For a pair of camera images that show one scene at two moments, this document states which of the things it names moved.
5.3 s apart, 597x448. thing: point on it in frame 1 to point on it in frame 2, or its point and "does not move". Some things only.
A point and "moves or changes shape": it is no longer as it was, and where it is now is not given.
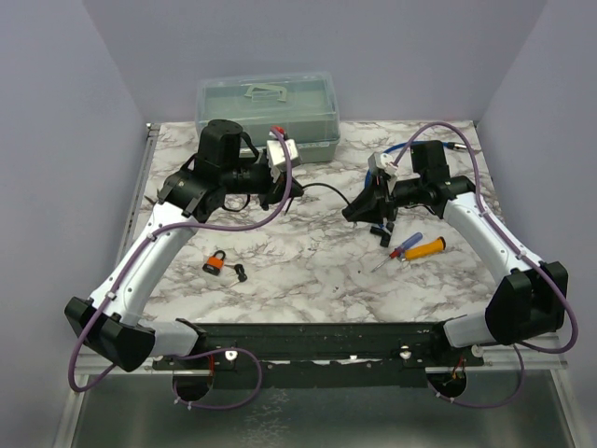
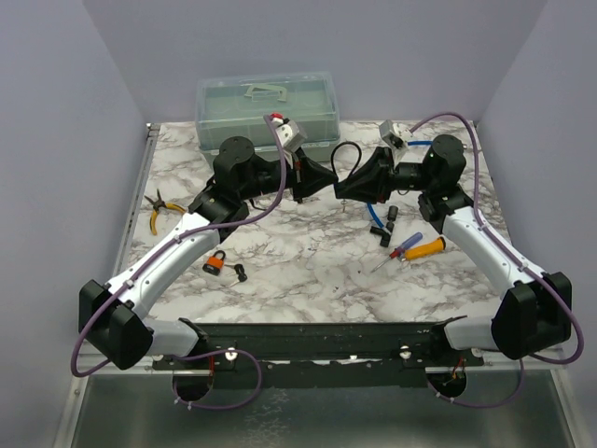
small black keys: (240, 272) does not move
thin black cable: (325, 185) moves or changes shape
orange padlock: (215, 263) does not move
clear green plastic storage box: (303, 104) does not move
